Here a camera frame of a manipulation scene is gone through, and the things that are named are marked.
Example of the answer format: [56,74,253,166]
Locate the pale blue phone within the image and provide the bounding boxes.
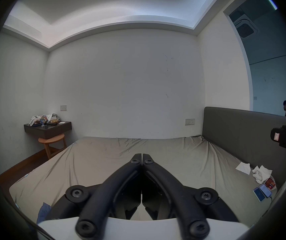
[253,186,266,202]

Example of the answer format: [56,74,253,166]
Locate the dark blue garment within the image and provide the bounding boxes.
[36,202,51,225]

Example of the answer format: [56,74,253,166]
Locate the grey padded headboard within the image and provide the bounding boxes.
[202,106,286,187]

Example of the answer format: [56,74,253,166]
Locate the dark wall shelf with clutter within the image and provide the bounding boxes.
[24,113,72,140]

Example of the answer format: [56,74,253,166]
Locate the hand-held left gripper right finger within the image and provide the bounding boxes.
[142,153,240,240]

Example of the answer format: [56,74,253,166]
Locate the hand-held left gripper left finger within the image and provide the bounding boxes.
[45,153,142,238]

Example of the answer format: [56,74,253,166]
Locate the phone with white screen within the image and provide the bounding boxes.
[259,183,272,199]

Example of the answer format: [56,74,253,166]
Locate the white paper tissue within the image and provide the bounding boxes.
[235,162,251,176]

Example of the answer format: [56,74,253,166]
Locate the round wooden stool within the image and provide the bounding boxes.
[38,133,66,160]

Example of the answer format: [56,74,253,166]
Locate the bed with beige sheet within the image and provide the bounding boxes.
[9,135,279,227]

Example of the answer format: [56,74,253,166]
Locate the red snack packet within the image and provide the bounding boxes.
[264,177,276,190]

